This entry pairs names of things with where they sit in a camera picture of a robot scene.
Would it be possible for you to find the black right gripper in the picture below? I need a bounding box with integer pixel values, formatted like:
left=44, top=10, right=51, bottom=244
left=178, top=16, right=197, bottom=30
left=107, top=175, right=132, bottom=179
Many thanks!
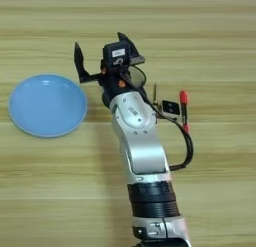
left=73, top=31, right=148, bottom=107

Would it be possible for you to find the blue round plate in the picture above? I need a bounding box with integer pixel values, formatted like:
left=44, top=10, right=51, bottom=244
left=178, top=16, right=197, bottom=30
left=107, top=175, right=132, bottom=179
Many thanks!
left=8, top=74, right=88, bottom=138

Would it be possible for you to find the small black white eraser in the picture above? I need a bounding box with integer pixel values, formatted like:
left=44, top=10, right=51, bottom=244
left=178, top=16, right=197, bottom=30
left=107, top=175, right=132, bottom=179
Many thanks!
left=161, top=99, right=183, bottom=119

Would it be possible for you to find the red black marker pen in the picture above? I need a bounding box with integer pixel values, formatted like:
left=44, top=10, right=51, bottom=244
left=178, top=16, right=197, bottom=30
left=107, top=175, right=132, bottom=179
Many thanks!
left=179, top=89, right=191, bottom=135

